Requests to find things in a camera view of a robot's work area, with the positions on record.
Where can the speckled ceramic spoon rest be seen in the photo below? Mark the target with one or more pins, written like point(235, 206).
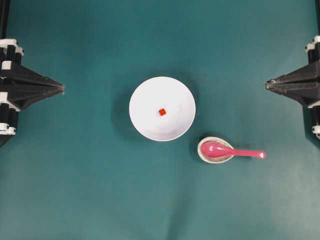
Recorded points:
point(209, 160)

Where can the white round bowl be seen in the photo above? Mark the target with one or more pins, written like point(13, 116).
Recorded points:
point(157, 93)

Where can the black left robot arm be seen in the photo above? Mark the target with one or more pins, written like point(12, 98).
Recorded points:
point(4, 14)

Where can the small red block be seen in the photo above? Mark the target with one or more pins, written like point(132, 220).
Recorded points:
point(162, 112)

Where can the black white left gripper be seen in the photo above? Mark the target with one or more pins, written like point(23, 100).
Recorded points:
point(14, 99)

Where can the pink plastic spoon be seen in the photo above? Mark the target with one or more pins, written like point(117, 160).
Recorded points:
point(216, 150)

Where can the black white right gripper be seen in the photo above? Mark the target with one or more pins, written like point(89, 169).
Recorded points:
point(307, 97)

